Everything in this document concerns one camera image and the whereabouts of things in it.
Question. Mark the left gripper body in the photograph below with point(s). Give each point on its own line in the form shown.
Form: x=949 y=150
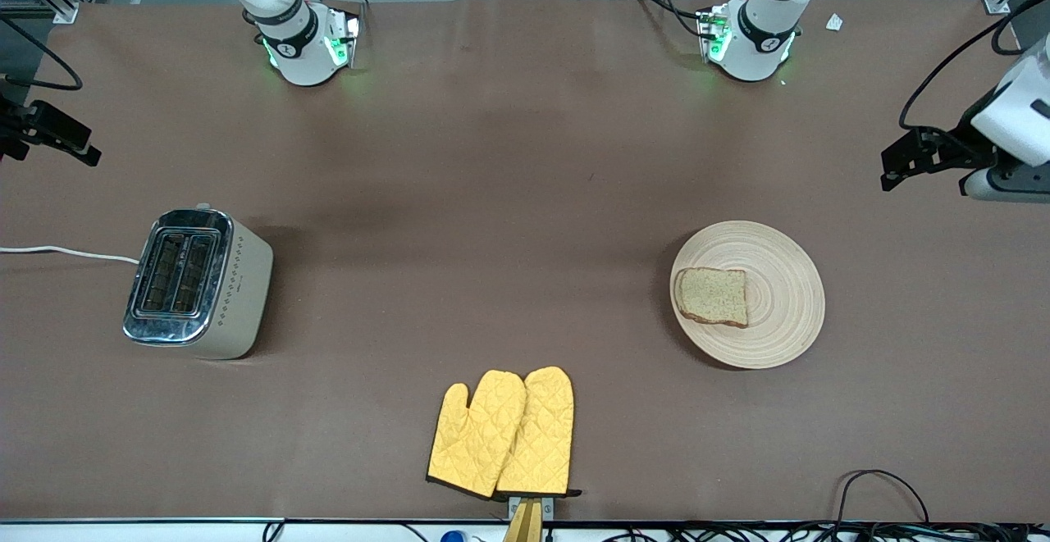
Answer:
x=956 y=143

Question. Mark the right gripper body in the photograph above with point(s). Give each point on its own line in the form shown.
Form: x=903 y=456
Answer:
x=14 y=126

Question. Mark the round wooden plate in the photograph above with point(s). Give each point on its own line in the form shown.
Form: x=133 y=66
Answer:
x=779 y=296

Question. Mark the slice of bread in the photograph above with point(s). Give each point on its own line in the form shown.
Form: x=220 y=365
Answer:
x=712 y=296

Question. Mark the cream and chrome toaster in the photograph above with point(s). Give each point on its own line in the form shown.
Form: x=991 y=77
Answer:
x=238 y=296

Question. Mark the white paper scrap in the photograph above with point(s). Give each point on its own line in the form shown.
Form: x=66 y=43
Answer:
x=834 y=23

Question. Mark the large table cover mat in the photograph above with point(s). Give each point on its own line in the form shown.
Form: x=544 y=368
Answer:
x=525 y=198

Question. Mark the yellow quilted oven mitt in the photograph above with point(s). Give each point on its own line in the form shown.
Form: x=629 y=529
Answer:
x=476 y=435
x=545 y=435

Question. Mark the wooden stick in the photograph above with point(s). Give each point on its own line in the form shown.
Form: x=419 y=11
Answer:
x=525 y=527

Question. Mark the small blue object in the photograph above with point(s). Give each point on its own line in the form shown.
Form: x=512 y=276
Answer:
x=453 y=537

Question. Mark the left arm base connector bracket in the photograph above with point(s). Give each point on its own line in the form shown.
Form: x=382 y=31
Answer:
x=709 y=34

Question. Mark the right arm base connector bracket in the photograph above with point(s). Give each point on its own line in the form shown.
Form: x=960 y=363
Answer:
x=349 y=38

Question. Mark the small metal bracket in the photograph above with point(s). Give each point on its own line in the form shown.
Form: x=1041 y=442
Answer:
x=548 y=509

